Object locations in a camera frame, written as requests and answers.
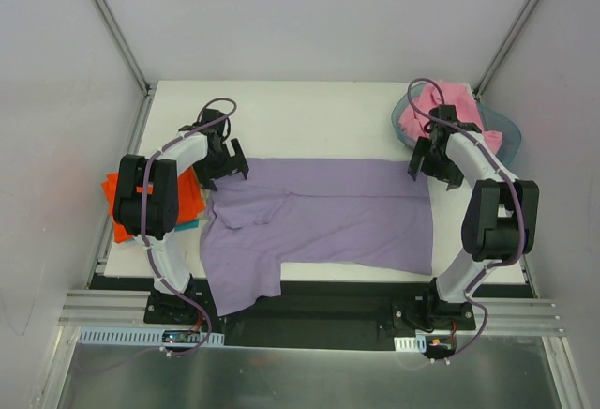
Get purple t shirt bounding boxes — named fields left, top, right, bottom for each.
left=200, top=159, right=433, bottom=316

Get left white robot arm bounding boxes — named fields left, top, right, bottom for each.
left=112, top=106, right=249, bottom=324

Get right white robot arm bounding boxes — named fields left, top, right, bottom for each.
left=408, top=104, right=539, bottom=329

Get orange folded t shirt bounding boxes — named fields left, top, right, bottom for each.
left=101, top=169, right=205, bottom=244

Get teal folded t shirt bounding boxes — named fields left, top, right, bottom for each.
left=174, top=219, right=200, bottom=232

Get pink t shirt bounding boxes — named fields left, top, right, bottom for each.
left=397, top=79, right=504, bottom=162

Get blue plastic basket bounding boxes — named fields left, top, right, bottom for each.
left=391, top=81, right=521, bottom=167

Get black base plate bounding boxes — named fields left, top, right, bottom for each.
left=88, top=275, right=515, bottom=348

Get right white cable duct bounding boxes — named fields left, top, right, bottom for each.
left=394, top=335, right=427, bottom=354

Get white cable duct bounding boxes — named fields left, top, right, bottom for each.
left=394, top=335, right=427, bottom=354
left=79, top=327, right=225, bottom=348

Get aluminium rail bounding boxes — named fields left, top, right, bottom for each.
left=58, top=289, right=566, bottom=337

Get left white cable duct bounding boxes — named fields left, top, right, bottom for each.
left=79, top=327, right=225, bottom=348

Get right aluminium frame post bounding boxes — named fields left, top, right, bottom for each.
left=472, top=0, right=542, bottom=100

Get aluminium frame post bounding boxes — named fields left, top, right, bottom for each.
left=91, top=0, right=150, bottom=96
left=472, top=0, right=542, bottom=100

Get left aluminium frame post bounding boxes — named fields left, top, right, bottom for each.
left=91, top=0, right=150, bottom=96

